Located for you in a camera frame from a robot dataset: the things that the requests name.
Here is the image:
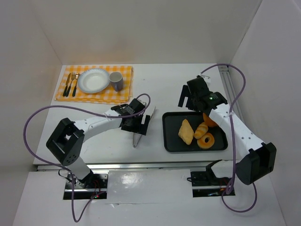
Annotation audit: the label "ring donut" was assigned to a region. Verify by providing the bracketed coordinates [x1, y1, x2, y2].
[197, 133, 215, 149]

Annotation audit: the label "large round sugared bun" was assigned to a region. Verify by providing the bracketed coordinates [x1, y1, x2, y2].
[203, 113, 218, 128]

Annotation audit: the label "white ceramic bowl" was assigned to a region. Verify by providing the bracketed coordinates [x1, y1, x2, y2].
[77, 68, 110, 94]

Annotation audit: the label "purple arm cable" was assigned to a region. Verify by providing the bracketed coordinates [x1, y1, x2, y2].
[23, 93, 151, 223]
[199, 63, 257, 213]

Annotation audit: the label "metal tongs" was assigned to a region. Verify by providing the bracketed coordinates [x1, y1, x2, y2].
[132, 105, 156, 148]

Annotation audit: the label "purple mug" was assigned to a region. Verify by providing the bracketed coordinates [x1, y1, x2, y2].
[109, 72, 124, 92]

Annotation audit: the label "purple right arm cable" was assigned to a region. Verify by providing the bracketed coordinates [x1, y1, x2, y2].
[199, 63, 257, 213]

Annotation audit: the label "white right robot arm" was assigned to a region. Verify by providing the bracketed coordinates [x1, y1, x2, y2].
[178, 76, 277, 185]

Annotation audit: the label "black plastic tray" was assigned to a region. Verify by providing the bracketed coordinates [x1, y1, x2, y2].
[162, 112, 228, 153]

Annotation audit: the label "aluminium front rail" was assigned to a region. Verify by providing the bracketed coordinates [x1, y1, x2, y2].
[36, 162, 210, 172]

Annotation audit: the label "striped bread roll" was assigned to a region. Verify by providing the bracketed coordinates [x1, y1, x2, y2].
[194, 122, 208, 140]

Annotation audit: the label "pointed croissant bread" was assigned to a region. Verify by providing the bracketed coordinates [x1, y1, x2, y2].
[178, 119, 194, 145]

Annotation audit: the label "green handled knife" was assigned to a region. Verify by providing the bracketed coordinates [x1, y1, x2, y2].
[63, 73, 71, 97]

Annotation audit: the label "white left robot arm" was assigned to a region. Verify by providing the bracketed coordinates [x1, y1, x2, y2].
[46, 98, 151, 187]

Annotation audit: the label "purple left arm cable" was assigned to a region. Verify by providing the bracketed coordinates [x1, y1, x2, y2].
[23, 93, 151, 223]

